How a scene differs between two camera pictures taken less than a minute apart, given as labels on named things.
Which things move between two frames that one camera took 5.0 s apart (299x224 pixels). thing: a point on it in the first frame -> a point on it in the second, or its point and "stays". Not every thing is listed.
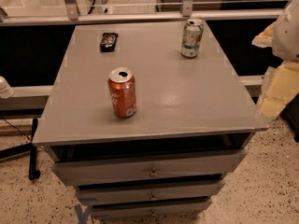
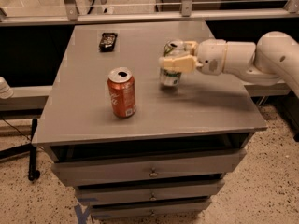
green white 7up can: [192, 38] -> [172, 49]
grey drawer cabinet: [192, 125] stays
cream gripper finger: [264, 39] -> [194, 45]
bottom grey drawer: [136, 210] stays
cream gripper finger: [283, 86] -> [184, 64]
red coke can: [122, 91] stays
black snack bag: [107, 42] stays
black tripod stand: [34, 174] stays
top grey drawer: [220, 163] stays
